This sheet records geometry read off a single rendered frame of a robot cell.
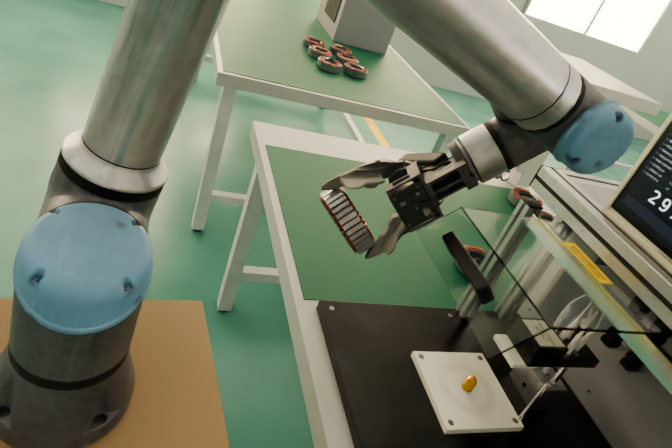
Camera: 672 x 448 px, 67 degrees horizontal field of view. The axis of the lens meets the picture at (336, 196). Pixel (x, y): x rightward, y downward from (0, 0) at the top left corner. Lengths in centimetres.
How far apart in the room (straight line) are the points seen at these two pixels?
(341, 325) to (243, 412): 85
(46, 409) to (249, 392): 120
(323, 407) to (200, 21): 58
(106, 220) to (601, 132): 49
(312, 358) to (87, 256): 48
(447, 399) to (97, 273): 60
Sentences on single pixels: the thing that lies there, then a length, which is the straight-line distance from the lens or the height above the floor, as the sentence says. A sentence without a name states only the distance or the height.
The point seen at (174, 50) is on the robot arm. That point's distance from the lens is 52.
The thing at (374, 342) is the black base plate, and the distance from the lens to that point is 93.
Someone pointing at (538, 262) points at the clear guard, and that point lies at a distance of 76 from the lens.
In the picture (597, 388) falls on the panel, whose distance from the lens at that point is 108.
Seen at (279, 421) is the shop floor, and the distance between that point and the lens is 174.
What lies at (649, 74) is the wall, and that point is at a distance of 753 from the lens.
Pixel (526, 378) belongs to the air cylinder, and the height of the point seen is 80.
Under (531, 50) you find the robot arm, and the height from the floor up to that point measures 134.
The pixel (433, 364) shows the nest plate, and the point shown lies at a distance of 94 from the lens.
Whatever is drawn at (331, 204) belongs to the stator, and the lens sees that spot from 74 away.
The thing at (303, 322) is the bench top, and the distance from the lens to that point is 94.
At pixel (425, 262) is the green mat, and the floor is 75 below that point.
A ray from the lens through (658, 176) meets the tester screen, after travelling 87.
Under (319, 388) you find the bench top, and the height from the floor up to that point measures 75.
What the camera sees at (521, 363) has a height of 88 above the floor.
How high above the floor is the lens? 139
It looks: 29 degrees down
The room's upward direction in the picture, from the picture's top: 21 degrees clockwise
